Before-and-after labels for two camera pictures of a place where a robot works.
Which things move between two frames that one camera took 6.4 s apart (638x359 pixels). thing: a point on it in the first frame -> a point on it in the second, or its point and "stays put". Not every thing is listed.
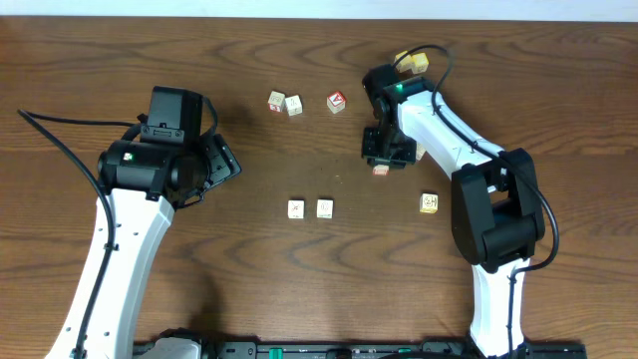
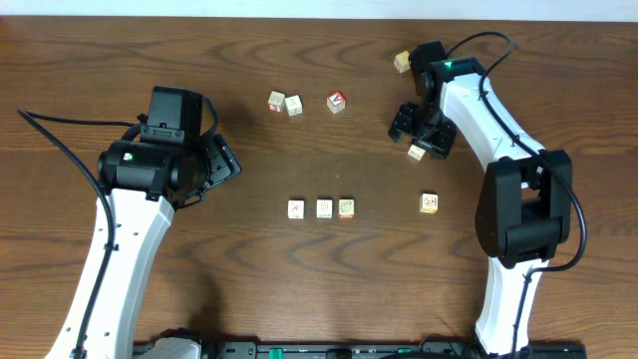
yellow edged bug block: x=295 y=208 stays put
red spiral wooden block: x=381 y=170 -> x=346 y=207
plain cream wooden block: x=420 y=151 stays put
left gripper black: x=221 y=160 stays put
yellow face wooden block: x=429 y=202 stays put
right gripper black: x=370 y=152 -> x=439 y=147
